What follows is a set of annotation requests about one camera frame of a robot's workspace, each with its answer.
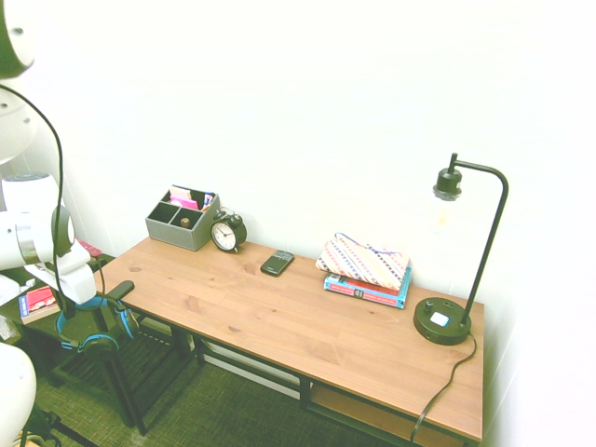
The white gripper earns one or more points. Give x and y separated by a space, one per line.
74 281

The blue and black headphone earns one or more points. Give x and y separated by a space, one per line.
100 347

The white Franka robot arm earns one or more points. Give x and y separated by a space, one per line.
37 223

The black headphone hanger hook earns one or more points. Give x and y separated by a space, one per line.
122 288

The small dark box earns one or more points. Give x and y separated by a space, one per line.
97 261

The white crumpled plastic bag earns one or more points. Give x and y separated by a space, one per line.
11 285

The grey fabric desk organizer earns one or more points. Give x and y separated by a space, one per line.
177 235

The pink sticky note pad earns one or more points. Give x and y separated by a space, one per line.
184 201

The black twin-bell alarm clock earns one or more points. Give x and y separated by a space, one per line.
224 236

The orange and blue cards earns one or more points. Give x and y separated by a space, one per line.
208 199

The black smartphone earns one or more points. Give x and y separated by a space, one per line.
275 264

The red paperback book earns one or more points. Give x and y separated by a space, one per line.
354 282

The striped fabric pouch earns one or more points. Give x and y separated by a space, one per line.
361 261

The blue paperback book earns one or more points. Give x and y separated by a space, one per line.
372 298

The black desk lamp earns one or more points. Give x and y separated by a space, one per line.
440 321

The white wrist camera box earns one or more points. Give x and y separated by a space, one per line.
79 255

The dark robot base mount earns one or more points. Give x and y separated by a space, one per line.
42 428

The wooden desk with black frame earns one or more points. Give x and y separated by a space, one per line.
305 396

